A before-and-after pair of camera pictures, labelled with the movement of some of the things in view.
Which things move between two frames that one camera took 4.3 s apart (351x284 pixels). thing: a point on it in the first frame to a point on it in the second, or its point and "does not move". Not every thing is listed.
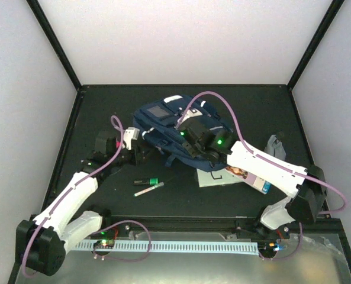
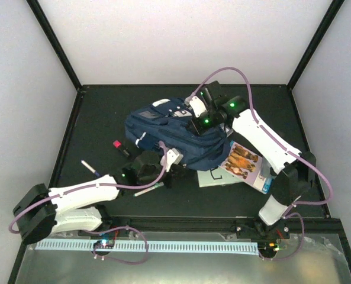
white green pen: (147, 190) does not move
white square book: (216, 177) does not move
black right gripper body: (189, 147) to (195, 125)
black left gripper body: (140, 154) to (178, 169)
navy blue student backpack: (157, 123) does not move
